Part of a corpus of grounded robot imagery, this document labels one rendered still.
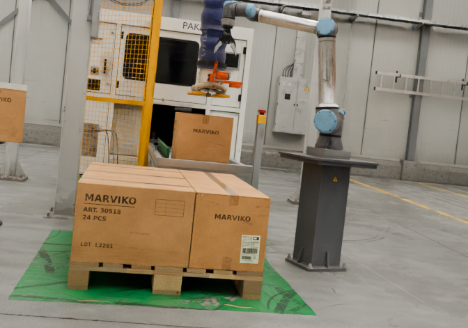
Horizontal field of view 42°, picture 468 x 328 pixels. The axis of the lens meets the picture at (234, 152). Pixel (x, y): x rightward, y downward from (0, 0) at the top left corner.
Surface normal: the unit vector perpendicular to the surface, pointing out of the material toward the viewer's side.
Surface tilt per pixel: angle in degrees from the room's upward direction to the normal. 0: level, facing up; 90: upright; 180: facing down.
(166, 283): 90
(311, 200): 90
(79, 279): 90
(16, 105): 90
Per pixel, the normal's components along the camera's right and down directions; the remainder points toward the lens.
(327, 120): -0.33, 0.11
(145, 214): 0.17, 0.07
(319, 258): 0.43, 0.09
